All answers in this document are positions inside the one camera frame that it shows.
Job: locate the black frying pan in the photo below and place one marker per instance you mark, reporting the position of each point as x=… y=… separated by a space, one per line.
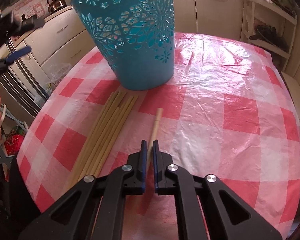
x=268 y=34

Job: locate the white wooden step stool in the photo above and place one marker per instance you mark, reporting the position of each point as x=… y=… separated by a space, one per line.
x=294 y=90

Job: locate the small clear waste bin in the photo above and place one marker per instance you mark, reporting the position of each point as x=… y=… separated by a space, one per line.
x=58 y=72

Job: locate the blue perforated plastic bin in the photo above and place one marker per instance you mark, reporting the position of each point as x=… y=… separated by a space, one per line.
x=136 y=37

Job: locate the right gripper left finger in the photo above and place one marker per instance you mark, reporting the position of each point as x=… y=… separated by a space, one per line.
x=94 y=207

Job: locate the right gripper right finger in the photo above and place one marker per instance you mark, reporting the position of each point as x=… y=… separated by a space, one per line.
x=207 y=208

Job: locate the lower kitchen cabinets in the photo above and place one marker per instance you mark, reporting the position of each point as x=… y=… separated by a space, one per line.
x=64 y=38

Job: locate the steel kettle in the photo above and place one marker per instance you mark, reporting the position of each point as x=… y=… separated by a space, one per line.
x=55 y=5

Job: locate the red checkered tablecloth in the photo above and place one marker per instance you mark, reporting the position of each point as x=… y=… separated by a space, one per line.
x=226 y=111

